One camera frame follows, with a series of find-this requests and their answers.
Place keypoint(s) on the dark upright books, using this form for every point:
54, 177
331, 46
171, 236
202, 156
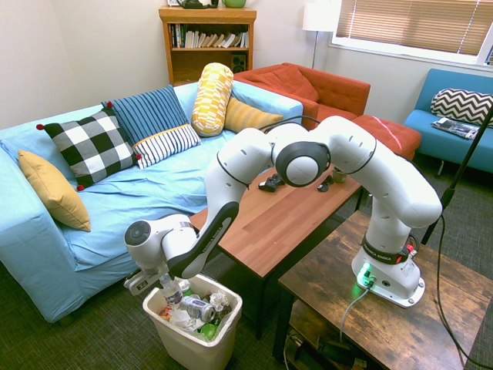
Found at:
175, 35

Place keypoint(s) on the black white chevron pillow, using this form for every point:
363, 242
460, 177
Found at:
460, 104

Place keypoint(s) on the leaning beige books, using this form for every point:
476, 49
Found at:
221, 40

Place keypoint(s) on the crumpled white paper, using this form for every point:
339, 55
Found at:
220, 300

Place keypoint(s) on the yellow patterned bolster pillow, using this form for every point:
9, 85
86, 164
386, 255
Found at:
212, 100

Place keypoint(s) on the white tissue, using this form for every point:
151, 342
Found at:
183, 320

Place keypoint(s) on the rustic dark wooden table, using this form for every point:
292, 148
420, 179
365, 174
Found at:
385, 331

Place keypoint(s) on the black game controller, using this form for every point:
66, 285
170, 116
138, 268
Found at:
271, 183

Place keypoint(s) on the magazine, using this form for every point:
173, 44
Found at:
456, 128

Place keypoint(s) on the small black gadget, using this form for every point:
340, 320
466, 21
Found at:
324, 184

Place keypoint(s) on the black white checked pillow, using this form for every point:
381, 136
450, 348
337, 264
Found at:
92, 146

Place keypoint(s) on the light blue sofa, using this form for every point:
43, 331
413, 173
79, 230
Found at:
154, 189

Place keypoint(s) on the wooden window blinds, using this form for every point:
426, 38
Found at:
416, 23

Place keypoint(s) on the wooden bookshelf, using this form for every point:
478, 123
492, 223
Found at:
208, 65

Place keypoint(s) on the small black speaker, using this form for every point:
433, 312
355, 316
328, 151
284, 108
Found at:
239, 62

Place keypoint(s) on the green mug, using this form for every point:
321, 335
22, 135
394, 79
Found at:
339, 176

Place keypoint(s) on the reddish wooden coffee table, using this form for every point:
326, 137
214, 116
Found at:
277, 227

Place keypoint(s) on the black camera stand pole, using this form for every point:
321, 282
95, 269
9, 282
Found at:
462, 169

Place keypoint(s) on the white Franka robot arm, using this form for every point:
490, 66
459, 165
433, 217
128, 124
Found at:
385, 173

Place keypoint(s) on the mustard striped pillow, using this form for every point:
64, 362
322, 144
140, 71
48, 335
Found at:
250, 117

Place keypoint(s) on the orange armchair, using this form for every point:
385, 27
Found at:
327, 88

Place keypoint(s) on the beige plastic trash bin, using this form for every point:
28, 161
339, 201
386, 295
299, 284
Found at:
192, 347

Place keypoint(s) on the orange ottoman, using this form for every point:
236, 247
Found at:
389, 133

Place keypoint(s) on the white shade floor lamp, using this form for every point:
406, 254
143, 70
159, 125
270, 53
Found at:
319, 15

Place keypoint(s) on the green bowl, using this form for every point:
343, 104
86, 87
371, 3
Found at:
233, 3

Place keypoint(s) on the crushed silver drink can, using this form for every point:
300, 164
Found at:
197, 307

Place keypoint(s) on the white upright books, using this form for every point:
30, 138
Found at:
191, 39

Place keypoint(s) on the black white ornament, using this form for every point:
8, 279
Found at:
198, 3

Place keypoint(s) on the green plastic trash piece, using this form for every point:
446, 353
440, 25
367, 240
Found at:
210, 331

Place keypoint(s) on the plain mustard pillow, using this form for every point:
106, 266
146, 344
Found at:
54, 189

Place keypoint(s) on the clear hint label plastic bottle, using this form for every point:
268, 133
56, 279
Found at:
172, 294

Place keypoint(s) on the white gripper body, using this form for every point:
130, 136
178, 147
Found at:
140, 284

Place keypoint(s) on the blue striped pillow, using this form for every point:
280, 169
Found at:
154, 119

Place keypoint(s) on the teal blue couch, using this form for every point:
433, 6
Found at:
447, 146

